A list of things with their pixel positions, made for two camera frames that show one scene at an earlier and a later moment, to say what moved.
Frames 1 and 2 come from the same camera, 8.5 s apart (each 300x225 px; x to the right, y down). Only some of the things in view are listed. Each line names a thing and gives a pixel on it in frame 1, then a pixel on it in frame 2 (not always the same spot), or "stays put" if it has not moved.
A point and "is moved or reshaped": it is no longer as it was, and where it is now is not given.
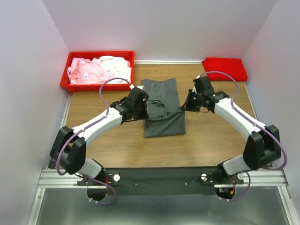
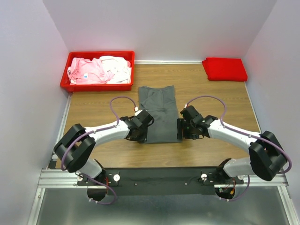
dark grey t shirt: [166, 116] is moved or reshaped
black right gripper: [184, 107] to [181, 123]
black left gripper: [145, 114] to [143, 138]
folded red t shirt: [234, 67] stays put
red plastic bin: [64, 83] stays put
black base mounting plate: [160, 181] stays put
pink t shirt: [83, 71] stays put
